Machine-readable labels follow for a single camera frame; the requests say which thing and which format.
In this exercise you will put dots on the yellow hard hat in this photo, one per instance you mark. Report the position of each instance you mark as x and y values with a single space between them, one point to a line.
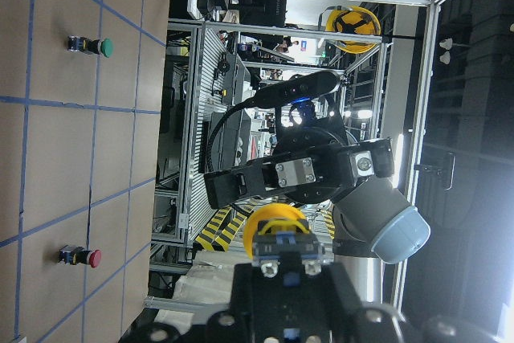
353 20

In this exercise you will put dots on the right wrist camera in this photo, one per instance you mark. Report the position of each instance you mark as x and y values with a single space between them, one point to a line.
299 89

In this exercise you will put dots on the red push button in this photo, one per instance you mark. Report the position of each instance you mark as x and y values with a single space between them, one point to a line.
74 255

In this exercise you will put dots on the yellow push button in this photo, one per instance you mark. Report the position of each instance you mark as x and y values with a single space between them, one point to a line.
281 244

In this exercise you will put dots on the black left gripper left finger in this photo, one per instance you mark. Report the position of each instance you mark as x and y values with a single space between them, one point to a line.
257 303

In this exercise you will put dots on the green push button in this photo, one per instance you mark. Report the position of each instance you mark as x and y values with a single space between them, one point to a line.
85 45

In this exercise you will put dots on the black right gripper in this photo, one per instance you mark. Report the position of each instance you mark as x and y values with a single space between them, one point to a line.
310 165

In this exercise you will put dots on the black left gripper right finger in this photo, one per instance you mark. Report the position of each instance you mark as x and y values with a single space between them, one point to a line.
336 304

